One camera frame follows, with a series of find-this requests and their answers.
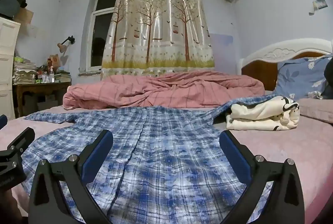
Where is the wall photo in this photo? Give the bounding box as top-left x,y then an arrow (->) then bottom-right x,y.
309,0 -> 328,16

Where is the pink checked quilt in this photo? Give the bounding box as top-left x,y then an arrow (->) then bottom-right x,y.
63,70 -> 265,110

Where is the white garment with black print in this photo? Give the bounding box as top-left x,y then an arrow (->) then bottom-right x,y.
225,95 -> 300,131

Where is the stack of papers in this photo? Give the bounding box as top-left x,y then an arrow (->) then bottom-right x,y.
12,56 -> 37,85

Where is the cardboard box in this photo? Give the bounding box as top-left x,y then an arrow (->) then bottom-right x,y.
13,7 -> 34,25

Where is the wooden desk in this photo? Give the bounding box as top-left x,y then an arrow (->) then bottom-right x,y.
13,81 -> 72,118

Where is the white and wooden headboard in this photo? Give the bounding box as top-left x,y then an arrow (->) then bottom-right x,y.
239,39 -> 333,92

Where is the blue floral pillow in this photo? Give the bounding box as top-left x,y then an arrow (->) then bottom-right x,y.
274,55 -> 333,100

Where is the pink pillow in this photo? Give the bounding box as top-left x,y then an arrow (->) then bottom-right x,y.
295,98 -> 333,124

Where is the grey white patterned cloth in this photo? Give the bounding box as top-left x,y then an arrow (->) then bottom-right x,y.
308,90 -> 324,100

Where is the black desk lamp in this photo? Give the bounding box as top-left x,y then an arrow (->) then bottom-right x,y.
57,36 -> 76,53

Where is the blue plaid shirt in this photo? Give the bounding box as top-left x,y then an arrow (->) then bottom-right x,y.
24,96 -> 285,224

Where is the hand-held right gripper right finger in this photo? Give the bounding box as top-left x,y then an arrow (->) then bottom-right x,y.
219,130 -> 305,224

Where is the white drawer cabinet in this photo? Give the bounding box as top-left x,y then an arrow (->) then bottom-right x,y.
0,16 -> 21,120

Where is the tree print curtain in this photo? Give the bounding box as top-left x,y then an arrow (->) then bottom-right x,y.
100,0 -> 215,80

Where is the white framed window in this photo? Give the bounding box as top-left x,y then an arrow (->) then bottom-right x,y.
86,0 -> 123,71

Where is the dark cloth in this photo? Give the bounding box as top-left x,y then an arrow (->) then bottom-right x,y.
322,57 -> 333,100

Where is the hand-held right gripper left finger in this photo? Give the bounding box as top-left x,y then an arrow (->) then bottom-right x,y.
28,129 -> 114,224

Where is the stack of books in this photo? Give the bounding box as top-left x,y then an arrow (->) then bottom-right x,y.
55,72 -> 71,82

